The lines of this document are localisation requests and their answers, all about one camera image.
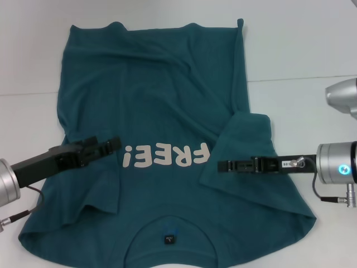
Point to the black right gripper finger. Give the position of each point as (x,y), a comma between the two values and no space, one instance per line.
(237,166)

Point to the teal FREE print T-shirt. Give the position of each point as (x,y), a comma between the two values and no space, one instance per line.
(156,97)

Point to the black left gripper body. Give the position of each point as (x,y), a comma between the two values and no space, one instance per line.
(44,166)

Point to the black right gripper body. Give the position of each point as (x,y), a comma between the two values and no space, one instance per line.
(273,166)

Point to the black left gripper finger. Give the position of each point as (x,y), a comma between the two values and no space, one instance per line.
(104,150)
(88,142)

